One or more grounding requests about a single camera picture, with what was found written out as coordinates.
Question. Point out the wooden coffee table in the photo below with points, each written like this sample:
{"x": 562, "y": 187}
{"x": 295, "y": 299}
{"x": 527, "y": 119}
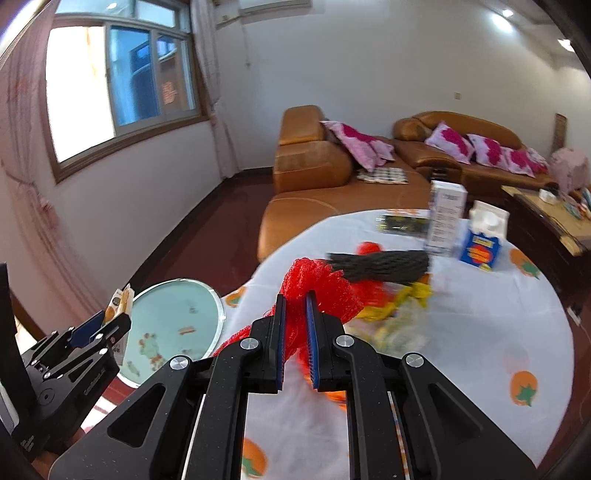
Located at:
{"x": 540, "y": 230}

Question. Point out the small white and orange carton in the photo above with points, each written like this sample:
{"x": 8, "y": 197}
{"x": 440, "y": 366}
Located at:
{"x": 121, "y": 300}

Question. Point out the white air conditioner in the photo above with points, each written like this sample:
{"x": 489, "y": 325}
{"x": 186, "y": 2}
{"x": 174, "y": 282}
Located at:
{"x": 265, "y": 4}

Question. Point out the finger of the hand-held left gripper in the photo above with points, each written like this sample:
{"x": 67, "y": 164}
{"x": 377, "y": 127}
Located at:
{"x": 113, "y": 328}
{"x": 85, "y": 333}

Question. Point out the round ceiling light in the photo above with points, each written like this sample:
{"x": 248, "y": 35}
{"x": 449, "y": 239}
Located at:
{"x": 502, "y": 14}

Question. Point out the black foam net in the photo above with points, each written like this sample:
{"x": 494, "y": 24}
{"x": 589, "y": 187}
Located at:
{"x": 383, "y": 266}

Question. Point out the wooden board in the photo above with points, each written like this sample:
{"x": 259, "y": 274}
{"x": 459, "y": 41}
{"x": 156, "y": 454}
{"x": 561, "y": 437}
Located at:
{"x": 560, "y": 134}

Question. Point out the tall white and blue box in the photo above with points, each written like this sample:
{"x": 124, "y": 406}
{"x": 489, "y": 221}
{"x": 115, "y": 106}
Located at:
{"x": 444, "y": 217}

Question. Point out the checkered cloth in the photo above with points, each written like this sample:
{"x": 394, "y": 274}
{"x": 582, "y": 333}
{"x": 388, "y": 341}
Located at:
{"x": 383, "y": 176}

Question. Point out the window with wooden frame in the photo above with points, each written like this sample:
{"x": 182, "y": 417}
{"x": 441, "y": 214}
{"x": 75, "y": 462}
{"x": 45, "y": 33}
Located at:
{"x": 124, "y": 83}

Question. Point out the blue and white milk carton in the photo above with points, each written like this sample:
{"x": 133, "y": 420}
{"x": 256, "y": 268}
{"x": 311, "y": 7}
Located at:
{"x": 482, "y": 240}

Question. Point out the tan leather chaise sofa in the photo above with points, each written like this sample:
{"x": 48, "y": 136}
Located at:
{"x": 314, "y": 170}

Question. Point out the pink floral pillow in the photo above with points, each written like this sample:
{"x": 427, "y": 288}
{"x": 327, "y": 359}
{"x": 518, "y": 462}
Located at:
{"x": 358, "y": 143}
{"x": 489, "y": 150}
{"x": 450, "y": 141}
{"x": 524, "y": 162}

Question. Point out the pale tied curtain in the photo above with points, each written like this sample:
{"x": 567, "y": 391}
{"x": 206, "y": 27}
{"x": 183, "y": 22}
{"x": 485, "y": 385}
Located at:
{"x": 212, "y": 69}

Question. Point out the white tablecloth with orange print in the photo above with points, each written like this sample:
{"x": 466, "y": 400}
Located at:
{"x": 485, "y": 332}

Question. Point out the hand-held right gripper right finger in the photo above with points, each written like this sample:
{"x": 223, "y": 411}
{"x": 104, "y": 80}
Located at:
{"x": 314, "y": 350}

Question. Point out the red foam net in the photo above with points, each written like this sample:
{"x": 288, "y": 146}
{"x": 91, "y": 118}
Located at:
{"x": 323, "y": 281}

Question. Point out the pink garment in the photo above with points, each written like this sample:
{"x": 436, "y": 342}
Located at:
{"x": 570, "y": 168}

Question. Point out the round basin with cartoon print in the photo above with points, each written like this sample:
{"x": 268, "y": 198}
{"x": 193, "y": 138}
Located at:
{"x": 175, "y": 318}

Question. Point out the yellow wrapper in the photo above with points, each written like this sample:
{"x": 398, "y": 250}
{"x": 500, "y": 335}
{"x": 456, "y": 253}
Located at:
{"x": 376, "y": 314}
{"x": 418, "y": 290}

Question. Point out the square ceiling light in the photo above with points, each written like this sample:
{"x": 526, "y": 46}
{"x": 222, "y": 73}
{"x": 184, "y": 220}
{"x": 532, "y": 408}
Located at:
{"x": 565, "y": 44}

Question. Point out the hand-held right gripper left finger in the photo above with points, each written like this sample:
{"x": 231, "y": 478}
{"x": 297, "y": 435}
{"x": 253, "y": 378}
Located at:
{"x": 279, "y": 344}

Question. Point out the dark green seaweed packet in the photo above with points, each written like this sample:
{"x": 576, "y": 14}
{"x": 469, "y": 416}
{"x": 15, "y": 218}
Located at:
{"x": 401, "y": 225}

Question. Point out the crumpled pale plastic bag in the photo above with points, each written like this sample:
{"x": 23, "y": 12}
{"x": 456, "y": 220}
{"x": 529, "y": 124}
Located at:
{"x": 401, "y": 332}

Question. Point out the sheer pink curtain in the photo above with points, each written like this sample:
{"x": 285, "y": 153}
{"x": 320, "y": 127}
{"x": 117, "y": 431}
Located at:
{"x": 23, "y": 161}

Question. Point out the orange snack packet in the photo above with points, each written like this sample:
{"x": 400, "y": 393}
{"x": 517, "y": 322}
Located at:
{"x": 369, "y": 248}

